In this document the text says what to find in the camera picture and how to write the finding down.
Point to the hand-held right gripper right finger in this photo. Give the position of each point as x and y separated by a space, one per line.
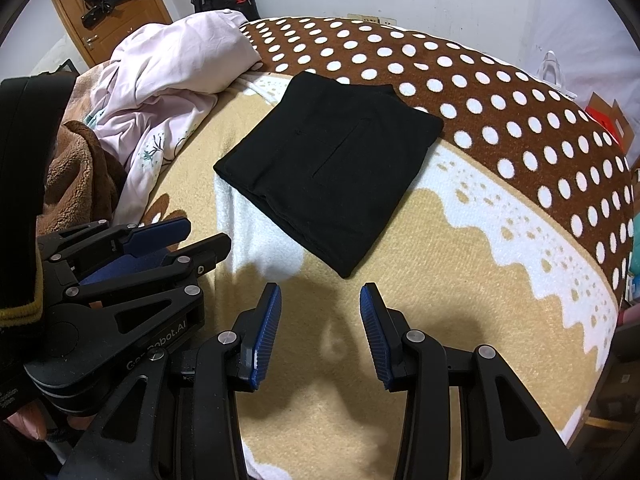
372 335

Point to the wooden door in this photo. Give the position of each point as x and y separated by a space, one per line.
135 25

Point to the red cardboard box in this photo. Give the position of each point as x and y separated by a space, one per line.
602 115

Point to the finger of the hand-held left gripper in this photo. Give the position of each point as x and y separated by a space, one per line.
160 232
205 250

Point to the black pants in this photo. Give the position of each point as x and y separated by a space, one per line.
325 160

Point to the person's left hand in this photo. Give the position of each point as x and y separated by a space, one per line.
27 422

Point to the black hanging pouch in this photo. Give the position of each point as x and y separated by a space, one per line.
97 15

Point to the white wall socket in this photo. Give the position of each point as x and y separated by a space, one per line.
372 20

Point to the brown fleece blanket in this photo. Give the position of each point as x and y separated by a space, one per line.
80 180

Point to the white plastic bag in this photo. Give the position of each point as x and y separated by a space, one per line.
552 72

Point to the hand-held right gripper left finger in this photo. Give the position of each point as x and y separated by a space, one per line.
267 330

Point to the pale pink duvet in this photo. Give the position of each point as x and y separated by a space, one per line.
165 85

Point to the brown polka dot blanket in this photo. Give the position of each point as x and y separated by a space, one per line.
450 310

